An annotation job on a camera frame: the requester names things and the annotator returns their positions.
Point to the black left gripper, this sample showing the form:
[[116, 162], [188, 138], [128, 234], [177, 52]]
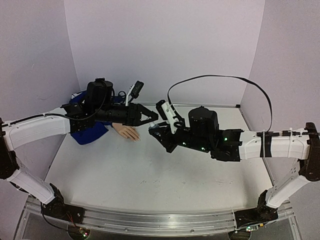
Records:
[[134, 113]]

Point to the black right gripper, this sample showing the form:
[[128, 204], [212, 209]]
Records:
[[165, 136]]

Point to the blue nail polish bottle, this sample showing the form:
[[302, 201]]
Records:
[[153, 127]]

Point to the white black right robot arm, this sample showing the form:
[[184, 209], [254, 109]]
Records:
[[233, 145]]

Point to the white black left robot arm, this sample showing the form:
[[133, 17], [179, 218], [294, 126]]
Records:
[[96, 106]]

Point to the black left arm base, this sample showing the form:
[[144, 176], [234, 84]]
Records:
[[58, 209]]

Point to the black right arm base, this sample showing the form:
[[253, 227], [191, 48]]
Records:
[[261, 214]]

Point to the mannequin hand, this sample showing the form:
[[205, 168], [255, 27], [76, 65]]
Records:
[[127, 132]]

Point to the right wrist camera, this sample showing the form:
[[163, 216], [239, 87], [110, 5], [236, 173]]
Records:
[[169, 114]]

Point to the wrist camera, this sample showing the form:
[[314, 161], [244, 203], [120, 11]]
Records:
[[133, 92], [169, 114]]

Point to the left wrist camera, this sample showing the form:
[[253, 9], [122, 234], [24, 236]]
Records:
[[133, 92]]

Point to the aluminium table front rail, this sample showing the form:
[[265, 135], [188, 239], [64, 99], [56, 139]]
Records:
[[163, 224]]

